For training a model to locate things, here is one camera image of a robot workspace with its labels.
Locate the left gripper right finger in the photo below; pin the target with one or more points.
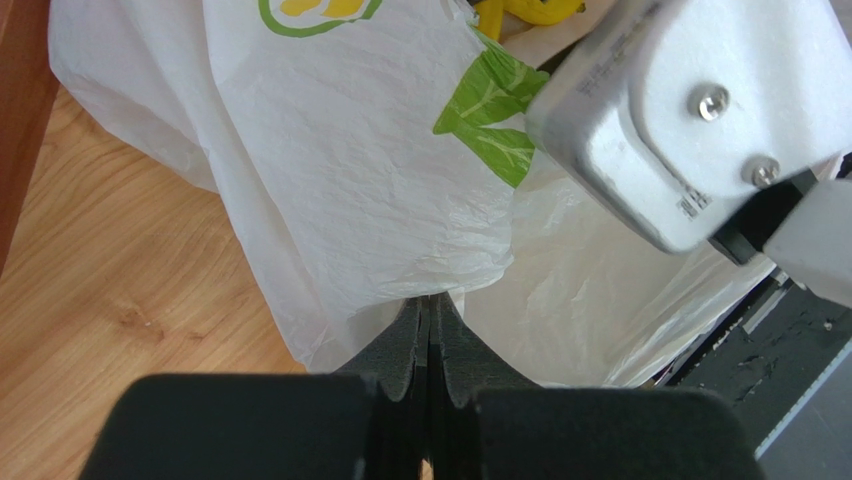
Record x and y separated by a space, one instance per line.
488 421

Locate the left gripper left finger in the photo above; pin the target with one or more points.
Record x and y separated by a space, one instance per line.
353 423

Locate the white plastic bag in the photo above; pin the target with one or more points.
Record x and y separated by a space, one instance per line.
368 152

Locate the yellow banana bunch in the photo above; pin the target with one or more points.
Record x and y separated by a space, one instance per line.
534 12

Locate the wooden divided tray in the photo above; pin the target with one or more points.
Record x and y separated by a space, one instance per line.
28 91

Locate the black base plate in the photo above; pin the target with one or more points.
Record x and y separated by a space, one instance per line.
764 353

